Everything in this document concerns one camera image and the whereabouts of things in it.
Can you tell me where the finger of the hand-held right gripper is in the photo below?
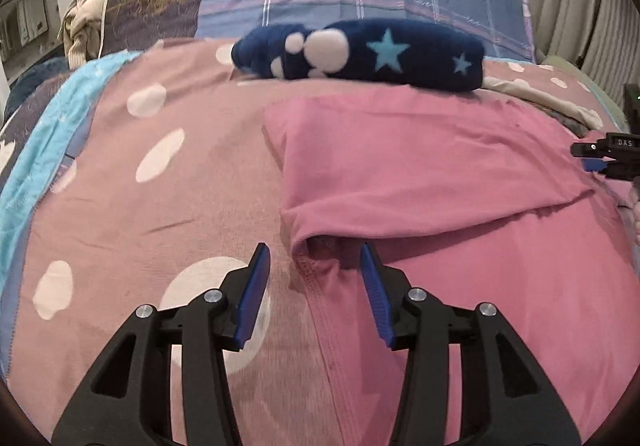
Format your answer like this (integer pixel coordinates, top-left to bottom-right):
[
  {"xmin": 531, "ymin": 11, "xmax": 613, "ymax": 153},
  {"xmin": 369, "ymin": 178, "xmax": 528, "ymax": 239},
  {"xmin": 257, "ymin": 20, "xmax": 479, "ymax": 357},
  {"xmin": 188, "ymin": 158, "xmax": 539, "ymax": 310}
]
[
  {"xmin": 581, "ymin": 157, "xmax": 640, "ymax": 182},
  {"xmin": 570, "ymin": 140, "xmax": 608, "ymax": 160}
]

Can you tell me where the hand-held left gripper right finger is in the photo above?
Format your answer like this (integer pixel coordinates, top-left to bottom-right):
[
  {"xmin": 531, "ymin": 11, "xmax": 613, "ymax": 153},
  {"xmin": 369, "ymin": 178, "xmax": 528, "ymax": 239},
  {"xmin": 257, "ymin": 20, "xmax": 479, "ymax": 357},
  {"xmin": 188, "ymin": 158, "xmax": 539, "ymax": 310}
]
[{"xmin": 360, "ymin": 242, "xmax": 583, "ymax": 446}]

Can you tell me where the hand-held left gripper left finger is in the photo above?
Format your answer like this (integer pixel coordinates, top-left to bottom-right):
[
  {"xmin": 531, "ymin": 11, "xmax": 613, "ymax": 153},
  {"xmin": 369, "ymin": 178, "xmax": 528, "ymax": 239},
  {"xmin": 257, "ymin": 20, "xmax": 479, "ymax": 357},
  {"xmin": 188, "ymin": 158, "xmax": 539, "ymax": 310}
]
[{"xmin": 51, "ymin": 242, "xmax": 272, "ymax": 446}]

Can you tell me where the pink small garment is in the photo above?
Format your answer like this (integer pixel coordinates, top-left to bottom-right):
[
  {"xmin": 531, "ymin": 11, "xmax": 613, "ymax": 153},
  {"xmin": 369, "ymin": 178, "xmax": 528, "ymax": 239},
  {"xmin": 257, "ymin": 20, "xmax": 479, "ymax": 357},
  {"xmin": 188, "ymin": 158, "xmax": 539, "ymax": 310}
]
[{"xmin": 262, "ymin": 86, "xmax": 640, "ymax": 446}]

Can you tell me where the beige flat cloth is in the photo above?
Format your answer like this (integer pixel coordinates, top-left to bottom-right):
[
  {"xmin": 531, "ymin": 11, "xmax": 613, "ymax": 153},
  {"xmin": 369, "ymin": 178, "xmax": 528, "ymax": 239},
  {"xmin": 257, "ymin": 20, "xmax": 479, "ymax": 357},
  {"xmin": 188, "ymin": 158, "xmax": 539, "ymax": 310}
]
[{"xmin": 482, "ymin": 74, "xmax": 607, "ymax": 129}]

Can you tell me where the pink polka dot blanket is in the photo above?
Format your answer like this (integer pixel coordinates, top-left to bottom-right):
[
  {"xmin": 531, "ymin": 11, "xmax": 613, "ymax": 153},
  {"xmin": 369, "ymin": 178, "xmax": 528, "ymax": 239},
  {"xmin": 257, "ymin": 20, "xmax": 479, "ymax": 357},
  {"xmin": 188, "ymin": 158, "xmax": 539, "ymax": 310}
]
[{"xmin": 0, "ymin": 39, "xmax": 626, "ymax": 446}]

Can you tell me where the navy star print folded cloth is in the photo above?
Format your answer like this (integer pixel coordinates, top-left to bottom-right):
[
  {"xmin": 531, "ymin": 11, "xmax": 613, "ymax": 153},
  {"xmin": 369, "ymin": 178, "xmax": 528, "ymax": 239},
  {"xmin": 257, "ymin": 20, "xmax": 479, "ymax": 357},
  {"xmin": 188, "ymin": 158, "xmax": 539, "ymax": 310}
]
[{"xmin": 231, "ymin": 18, "xmax": 485, "ymax": 93}]

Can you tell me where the light blue cloth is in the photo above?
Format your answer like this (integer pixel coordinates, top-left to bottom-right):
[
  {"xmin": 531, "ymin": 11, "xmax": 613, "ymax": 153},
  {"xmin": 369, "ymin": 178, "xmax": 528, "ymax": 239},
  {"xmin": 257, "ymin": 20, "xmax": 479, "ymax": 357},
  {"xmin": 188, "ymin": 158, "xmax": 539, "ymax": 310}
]
[{"xmin": 0, "ymin": 50, "xmax": 146, "ymax": 277}]

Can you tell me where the dark deer print duvet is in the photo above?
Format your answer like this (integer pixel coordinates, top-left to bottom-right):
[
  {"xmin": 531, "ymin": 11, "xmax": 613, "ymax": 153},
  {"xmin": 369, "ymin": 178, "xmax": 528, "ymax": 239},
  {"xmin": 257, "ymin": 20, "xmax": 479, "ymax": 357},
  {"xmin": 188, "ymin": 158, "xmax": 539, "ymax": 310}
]
[{"xmin": 0, "ymin": 74, "xmax": 71, "ymax": 187}]

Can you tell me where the beige crumpled cloth pile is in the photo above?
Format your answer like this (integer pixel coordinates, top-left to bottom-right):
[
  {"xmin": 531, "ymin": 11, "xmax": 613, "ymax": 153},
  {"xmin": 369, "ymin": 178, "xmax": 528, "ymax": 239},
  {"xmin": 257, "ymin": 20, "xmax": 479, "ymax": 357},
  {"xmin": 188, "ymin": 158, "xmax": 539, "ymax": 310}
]
[{"xmin": 57, "ymin": 0, "xmax": 113, "ymax": 70}]

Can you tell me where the dark blue blanket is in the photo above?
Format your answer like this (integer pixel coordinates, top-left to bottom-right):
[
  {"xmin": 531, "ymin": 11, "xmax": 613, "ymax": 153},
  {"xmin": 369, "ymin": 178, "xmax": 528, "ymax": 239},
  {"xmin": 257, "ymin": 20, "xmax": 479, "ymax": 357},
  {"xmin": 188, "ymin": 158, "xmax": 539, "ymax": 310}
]
[{"xmin": 2, "ymin": 57, "xmax": 71, "ymax": 112}]

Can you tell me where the cluttered shelf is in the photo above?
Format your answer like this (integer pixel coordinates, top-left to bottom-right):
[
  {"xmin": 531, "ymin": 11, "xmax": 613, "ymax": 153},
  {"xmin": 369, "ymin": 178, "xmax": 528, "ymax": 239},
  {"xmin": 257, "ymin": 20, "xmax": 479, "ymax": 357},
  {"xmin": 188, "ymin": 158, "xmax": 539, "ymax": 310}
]
[{"xmin": 0, "ymin": 0, "xmax": 51, "ymax": 62}]

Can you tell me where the black thin cable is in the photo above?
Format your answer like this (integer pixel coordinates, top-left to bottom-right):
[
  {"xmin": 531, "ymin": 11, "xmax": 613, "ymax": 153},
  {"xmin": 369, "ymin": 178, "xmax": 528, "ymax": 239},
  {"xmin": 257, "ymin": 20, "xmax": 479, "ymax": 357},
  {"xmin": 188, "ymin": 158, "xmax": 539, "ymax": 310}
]
[{"xmin": 575, "ymin": 0, "xmax": 623, "ymax": 68}]

